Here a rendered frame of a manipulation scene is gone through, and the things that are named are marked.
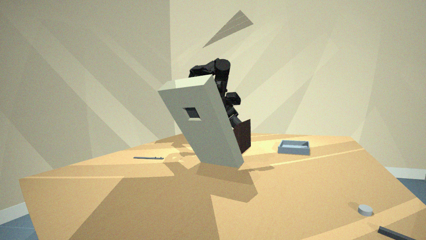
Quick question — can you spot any grey short cylinder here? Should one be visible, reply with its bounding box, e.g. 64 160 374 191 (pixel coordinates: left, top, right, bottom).
358 204 373 217

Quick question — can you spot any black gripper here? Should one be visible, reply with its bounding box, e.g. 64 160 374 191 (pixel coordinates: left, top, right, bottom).
221 82 241 111

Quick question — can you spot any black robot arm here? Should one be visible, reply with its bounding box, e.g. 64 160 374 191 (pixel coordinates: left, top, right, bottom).
188 58 241 128

